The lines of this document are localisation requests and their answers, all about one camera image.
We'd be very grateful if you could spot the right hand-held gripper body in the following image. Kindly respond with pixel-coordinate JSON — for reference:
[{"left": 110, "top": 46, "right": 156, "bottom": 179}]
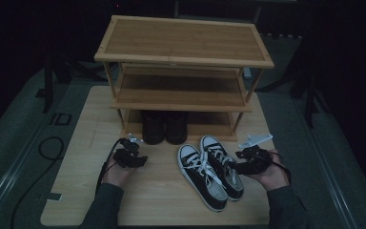
[{"left": 234, "top": 133, "right": 275, "bottom": 176}]

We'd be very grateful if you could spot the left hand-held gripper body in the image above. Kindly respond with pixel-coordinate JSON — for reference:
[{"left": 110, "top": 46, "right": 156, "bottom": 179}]
[{"left": 113, "top": 133, "right": 145, "bottom": 169}]

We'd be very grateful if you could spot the black white canvas sneaker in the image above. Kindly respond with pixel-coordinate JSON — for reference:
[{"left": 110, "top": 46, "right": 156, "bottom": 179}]
[
  {"left": 199, "top": 135, "right": 245, "bottom": 202},
  {"left": 176, "top": 143, "right": 229, "bottom": 213}
]

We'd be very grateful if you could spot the plain black shoe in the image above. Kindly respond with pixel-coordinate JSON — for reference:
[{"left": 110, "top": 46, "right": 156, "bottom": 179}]
[
  {"left": 141, "top": 110, "right": 167, "bottom": 146},
  {"left": 166, "top": 110, "right": 190, "bottom": 146}
]

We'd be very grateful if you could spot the wooden three-tier shoe rack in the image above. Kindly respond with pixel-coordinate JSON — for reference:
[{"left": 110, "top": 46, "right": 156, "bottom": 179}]
[{"left": 93, "top": 14, "right": 275, "bottom": 142}]

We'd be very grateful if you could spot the person's left hand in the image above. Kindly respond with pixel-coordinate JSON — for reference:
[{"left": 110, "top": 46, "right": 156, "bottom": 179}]
[{"left": 101, "top": 152, "right": 138, "bottom": 189}]

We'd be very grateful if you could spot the person's right hand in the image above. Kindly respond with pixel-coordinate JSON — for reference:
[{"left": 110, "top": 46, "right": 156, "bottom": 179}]
[{"left": 251, "top": 149, "right": 293, "bottom": 192}]

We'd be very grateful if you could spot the black metal stand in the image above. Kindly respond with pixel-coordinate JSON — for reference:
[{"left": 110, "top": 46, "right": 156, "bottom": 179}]
[
  {"left": 290, "top": 31, "right": 325, "bottom": 129},
  {"left": 35, "top": 53, "right": 74, "bottom": 115}
]

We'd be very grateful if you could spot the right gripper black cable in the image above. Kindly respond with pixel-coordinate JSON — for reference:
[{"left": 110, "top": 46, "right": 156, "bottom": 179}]
[{"left": 268, "top": 151, "right": 293, "bottom": 185}]

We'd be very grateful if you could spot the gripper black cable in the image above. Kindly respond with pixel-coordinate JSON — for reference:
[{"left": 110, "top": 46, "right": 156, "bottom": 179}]
[
  {"left": 94, "top": 137, "right": 124, "bottom": 193},
  {"left": 268, "top": 151, "right": 293, "bottom": 185}
]

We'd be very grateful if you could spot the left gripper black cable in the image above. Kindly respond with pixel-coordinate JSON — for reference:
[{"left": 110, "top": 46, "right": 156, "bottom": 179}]
[{"left": 94, "top": 137, "right": 124, "bottom": 193}]

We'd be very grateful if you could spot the grey floor rail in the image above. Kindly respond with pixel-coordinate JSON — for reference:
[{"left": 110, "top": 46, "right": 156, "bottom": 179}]
[
  {"left": 308, "top": 127, "right": 361, "bottom": 229},
  {"left": 0, "top": 117, "right": 56, "bottom": 229}
]

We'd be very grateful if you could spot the black floor cable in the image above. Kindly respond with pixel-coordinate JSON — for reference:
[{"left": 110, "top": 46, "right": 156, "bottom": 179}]
[{"left": 10, "top": 136, "right": 66, "bottom": 229}]

